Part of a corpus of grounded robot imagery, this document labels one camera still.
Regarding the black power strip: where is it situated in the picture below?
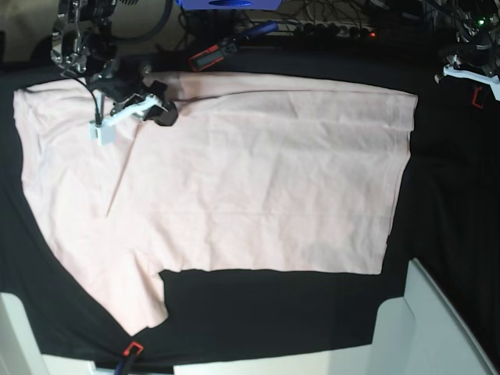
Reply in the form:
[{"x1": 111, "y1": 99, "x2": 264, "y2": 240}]
[{"x1": 291, "y1": 22, "x2": 378, "y2": 41}]

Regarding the pink T-shirt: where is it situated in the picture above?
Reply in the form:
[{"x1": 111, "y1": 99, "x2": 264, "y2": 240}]
[{"x1": 13, "y1": 73, "x2": 418, "y2": 334}]

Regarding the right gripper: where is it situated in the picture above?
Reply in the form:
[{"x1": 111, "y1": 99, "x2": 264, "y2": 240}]
[{"x1": 85, "y1": 60, "x2": 179, "y2": 127}]

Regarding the red black clamp, blue handle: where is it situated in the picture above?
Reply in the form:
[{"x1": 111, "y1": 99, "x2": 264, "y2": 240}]
[{"x1": 188, "y1": 21, "x2": 279, "y2": 73}]

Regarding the black table cloth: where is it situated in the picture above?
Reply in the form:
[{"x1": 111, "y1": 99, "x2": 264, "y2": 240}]
[{"x1": 1, "y1": 48, "x2": 499, "y2": 366}]

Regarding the blue plastic box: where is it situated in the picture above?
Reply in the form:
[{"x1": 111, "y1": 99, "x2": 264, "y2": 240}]
[{"x1": 176, "y1": 0, "x2": 282, "y2": 10}]

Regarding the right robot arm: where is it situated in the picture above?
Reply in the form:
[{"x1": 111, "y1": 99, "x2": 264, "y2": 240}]
[{"x1": 51, "y1": 1, "x2": 178, "y2": 129}]

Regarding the red clamp right edge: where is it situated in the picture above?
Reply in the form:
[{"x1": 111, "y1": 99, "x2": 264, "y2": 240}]
[{"x1": 471, "y1": 86, "x2": 484, "y2": 109}]

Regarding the red clamp front edge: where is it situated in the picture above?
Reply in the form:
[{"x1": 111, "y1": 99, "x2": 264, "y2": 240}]
[{"x1": 113, "y1": 341, "x2": 144, "y2": 375}]

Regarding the red clamp edge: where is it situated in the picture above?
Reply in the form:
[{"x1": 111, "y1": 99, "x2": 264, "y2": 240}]
[
  {"x1": 471, "y1": 86, "x2": 484, "y2": 109},
  {"x1": 113, "y1": 341, "x2": 144, "y2": 375}
]

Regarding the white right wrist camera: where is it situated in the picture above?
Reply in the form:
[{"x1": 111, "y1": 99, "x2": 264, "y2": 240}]
[{"x1": 88, "y1": 118, "x2": 116, "y2": 145}]

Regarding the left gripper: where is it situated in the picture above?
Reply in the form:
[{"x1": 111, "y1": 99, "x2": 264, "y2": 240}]
[{"x1": 438, "y1": 33, "x2": 499, "y2": 88}]

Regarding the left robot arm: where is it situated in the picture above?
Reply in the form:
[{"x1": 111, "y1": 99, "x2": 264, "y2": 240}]
[{"x1": 424, "y1": 1, "x2": 499, "y2": 98}]

